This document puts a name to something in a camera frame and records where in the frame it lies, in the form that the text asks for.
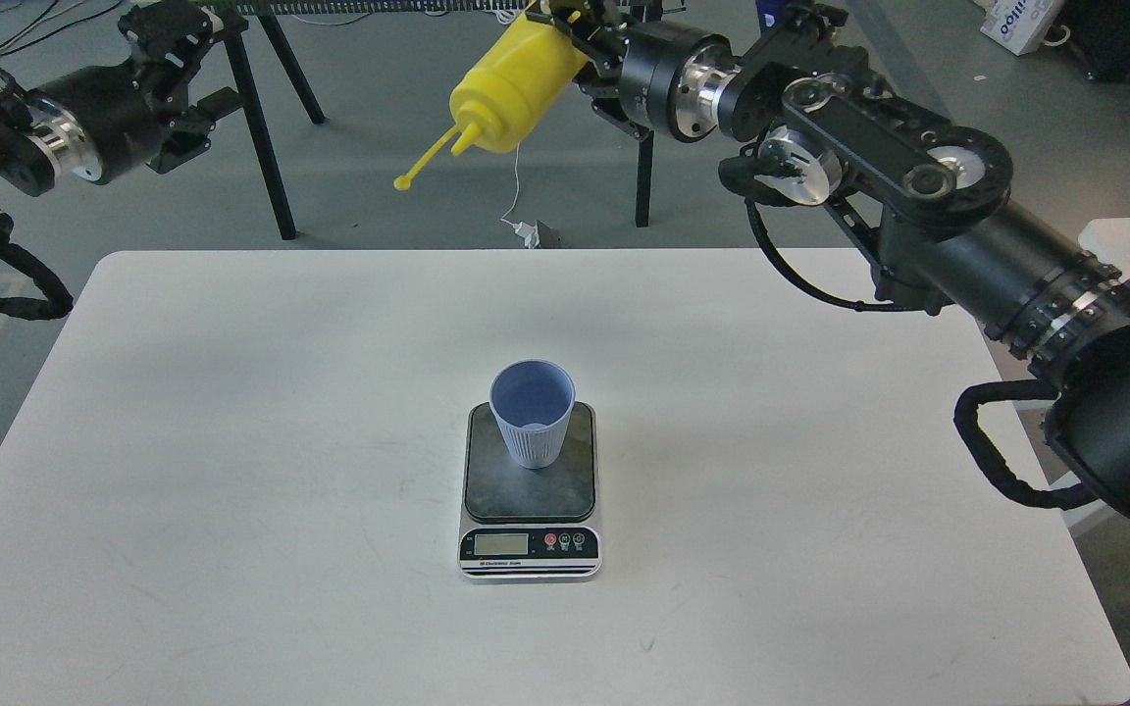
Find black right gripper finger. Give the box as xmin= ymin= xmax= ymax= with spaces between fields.
xmin=575 ymin=67 xmax=637 ymax=128
xmin=524 ymin=1 xmax=664 ymax=60

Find yellow squeeze bottle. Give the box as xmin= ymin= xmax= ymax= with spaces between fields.
xmin=393 ymin=14 xmax=588 ymax=191

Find black floor cables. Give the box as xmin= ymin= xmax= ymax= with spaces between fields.
xmin=0 ymin=0 xmax=125 ymax=60

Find white hanging cable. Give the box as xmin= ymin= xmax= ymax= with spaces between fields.
xmin=498 ymin=142 xmax=537 ymax=230

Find black trestle table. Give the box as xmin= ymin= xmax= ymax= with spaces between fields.
xmin=158 ymin=0 xmax=689 ymax=242

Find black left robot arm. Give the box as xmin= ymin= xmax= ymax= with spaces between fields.
xmin=0 ymin=1 xmax=247 ymax=321

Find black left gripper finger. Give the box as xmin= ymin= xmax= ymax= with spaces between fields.
xmin=145 ymin=86 xmax=240 ymax=175
xmin=120 ymin=1 xmax=215 ymax=99

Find blue plastic cup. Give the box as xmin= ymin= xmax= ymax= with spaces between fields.
xmin=488 ymin=359 xmax=577 ymax=470

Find white cardboard box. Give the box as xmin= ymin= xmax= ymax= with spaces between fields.
xmin=979 ymin=0 xmax=1067 ymax=55

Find digital kitchen scale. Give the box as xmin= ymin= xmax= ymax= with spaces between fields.
xmin=457 ymin=402 xmax=602 ymax=582

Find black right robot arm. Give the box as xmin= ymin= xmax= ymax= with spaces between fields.
xmin=525 ymin=1 xmax=1130 ymax=518

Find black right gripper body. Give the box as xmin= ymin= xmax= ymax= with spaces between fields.
xmin=616 ymin=21 xmax=735 ymax=143

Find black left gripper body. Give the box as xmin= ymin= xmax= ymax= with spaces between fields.
xmin=31 ymin=64 xmax=165 ymax=186

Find white power adapter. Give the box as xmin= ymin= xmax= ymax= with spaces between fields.
xmin=514 ymin=221 xmax=562 ymax=249

